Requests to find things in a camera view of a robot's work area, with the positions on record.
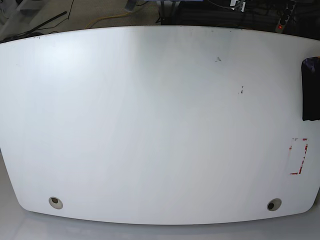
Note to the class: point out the left table cable grommet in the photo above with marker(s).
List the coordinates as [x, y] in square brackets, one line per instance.
[56, 203]

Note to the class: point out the right table cable grommet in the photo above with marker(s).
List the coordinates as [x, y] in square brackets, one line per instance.
[274, 204]

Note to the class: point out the black T-shirt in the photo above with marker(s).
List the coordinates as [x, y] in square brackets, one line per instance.
[310, 73]

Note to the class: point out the power strip with red light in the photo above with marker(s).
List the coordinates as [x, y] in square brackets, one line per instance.
[285, 16]

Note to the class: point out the table cable grommet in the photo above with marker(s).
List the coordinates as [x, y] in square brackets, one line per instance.
[56, 203]
[274, 204]

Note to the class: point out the red tape rectangle marking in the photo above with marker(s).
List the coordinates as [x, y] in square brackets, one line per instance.
[297, 155]

